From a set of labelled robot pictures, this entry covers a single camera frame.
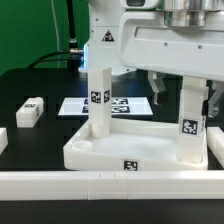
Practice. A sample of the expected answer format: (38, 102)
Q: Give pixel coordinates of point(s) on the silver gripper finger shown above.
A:
(211, 107)

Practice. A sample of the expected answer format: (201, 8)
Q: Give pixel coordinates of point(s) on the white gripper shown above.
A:
(146, 43)

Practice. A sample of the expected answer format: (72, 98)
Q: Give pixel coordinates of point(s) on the white desk top tray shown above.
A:
(131, 145)

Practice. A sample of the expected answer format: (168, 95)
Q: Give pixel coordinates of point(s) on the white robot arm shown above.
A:
(102, 47)

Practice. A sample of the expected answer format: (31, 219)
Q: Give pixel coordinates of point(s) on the white right side block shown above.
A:
(215, 141)

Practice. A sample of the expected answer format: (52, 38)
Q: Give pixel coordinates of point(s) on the white block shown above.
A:
(215, 141)
(3, 139)

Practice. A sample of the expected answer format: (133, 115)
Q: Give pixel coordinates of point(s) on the white front fence bar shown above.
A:
(103, 185)

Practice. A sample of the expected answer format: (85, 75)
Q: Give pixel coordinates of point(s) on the white left side block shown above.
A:
(3, 139)

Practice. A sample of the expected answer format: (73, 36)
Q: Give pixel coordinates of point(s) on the marker tag base plate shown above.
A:
(120, 106)

